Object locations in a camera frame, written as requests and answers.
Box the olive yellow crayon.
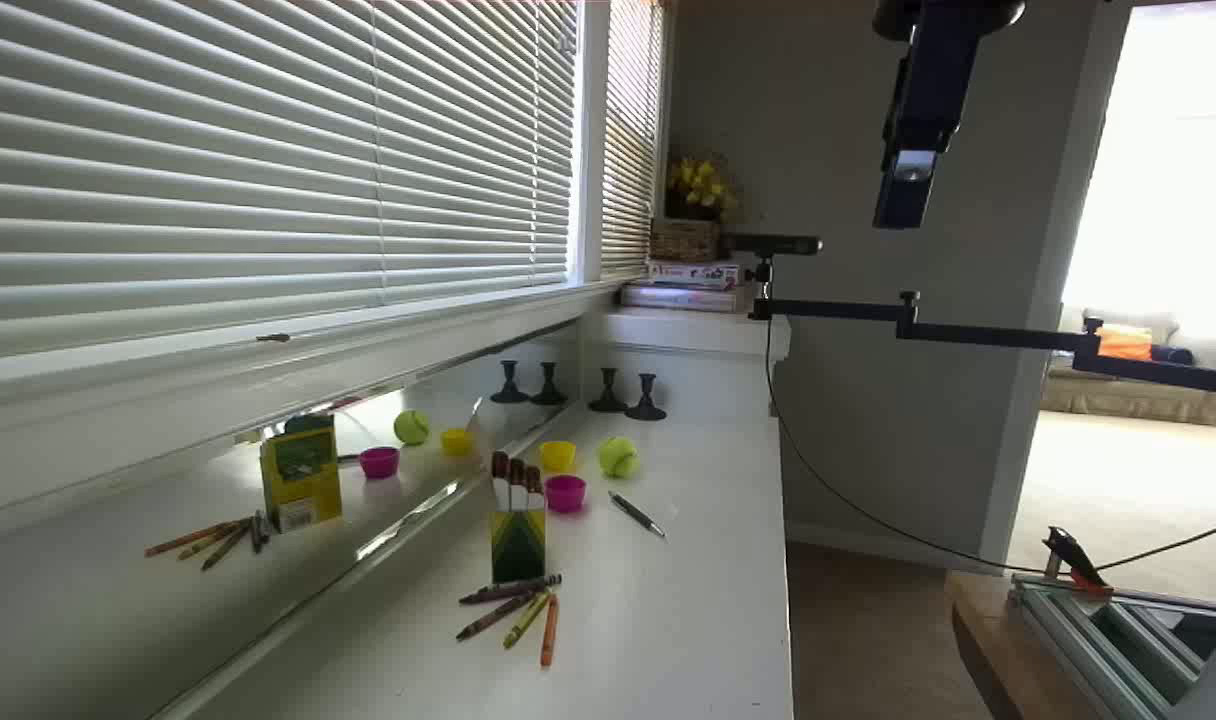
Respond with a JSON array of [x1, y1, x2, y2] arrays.
[[502, 594, 555, 650]]

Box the black cable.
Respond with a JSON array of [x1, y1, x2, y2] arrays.
[[770, 398, 1216, 579]]

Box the wooden side table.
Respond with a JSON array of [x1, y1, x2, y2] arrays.
[[942, 567, 1216, 720]]

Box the orange object in background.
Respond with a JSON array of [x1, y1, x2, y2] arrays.
[[1094, 324, 1153, 360]]

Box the white window blinds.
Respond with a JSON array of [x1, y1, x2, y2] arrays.
[[0, 0, 668, 370]]

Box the brown crayon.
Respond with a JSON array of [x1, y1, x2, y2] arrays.
[[457, 594, 534, 640]]

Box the black candle holder left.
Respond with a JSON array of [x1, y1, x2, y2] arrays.
[[587, 370, 627, 413]]

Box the dark purple crayon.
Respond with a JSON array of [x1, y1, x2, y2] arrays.
[[461, 578, 563, 606]]

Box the pink silicone cup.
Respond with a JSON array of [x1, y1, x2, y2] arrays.
[[543, 475, 587, 517]]

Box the black candle holder right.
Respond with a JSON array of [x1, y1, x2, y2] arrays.
[[625, 373, 668, 421]]

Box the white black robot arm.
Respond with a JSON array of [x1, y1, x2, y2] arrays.
[[872, 0, 1022, 227]]

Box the orange crayon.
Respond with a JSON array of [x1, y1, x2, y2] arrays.
[[541, 597, 559, 674]]

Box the yellow flowers in basket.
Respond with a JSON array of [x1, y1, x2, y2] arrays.
[[650, 157, 737, 265]]

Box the yellow silicone cup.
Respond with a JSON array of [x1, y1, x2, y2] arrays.
[[534, 440, 581, 475]]

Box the green yellow crayon box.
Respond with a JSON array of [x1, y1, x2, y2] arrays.
[[488, 453, 543, 585]]

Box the stacked books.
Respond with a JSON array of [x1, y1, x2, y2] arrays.
[[615, 262, 746, 312]]

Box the dark crayon near cups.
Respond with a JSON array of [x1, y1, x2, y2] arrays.
[[608, 492, 664, 542]]

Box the black candle holder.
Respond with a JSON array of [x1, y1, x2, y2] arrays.
[[587, 370, 627, 413], [625, 373, 668, 421]]

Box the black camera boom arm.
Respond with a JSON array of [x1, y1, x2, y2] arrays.
[[729, 232, 1216, 393]]

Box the green silicone cup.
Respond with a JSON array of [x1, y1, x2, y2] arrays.
[[596, 437, 638, 481]]

